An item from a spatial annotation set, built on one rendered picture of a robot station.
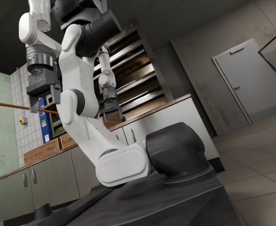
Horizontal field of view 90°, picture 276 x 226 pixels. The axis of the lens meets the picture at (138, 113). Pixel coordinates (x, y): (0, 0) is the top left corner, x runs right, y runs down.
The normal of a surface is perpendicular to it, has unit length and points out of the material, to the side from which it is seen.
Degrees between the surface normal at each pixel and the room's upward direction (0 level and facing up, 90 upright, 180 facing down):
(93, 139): 90
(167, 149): 86
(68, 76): 90
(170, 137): 61
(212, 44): 90
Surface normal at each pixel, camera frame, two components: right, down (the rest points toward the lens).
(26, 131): -0.35, -0.14
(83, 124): 0.88, -0.40
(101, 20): -0.18, 0.22
